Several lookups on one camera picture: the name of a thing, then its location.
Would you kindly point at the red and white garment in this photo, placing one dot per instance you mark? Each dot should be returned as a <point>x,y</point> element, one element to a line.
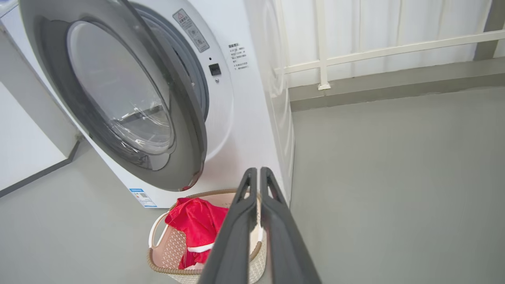
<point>197,225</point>

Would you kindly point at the white front-load washing machine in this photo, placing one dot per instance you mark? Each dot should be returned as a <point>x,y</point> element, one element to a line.
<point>248,130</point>

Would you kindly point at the cream basket with brown rim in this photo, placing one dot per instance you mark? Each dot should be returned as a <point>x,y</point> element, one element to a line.
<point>169,252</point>

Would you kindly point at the grey warning label sticker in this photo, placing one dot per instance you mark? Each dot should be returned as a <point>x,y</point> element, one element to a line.
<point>190,29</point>

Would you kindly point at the round black glass washer door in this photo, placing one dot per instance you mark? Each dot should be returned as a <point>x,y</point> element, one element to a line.
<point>98,79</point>

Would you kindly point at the blue energy label sticker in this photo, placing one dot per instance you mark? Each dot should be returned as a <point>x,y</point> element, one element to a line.
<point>143,198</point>

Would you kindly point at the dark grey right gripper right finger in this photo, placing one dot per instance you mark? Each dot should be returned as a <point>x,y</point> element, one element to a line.
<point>282,248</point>

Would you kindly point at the white metal railing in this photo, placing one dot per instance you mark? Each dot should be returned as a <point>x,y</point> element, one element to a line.
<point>321,47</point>

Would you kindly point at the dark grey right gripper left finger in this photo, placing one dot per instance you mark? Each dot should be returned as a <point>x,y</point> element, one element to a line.
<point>232,248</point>

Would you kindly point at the black door latch socket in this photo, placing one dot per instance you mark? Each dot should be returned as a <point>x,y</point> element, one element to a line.
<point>214,69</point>

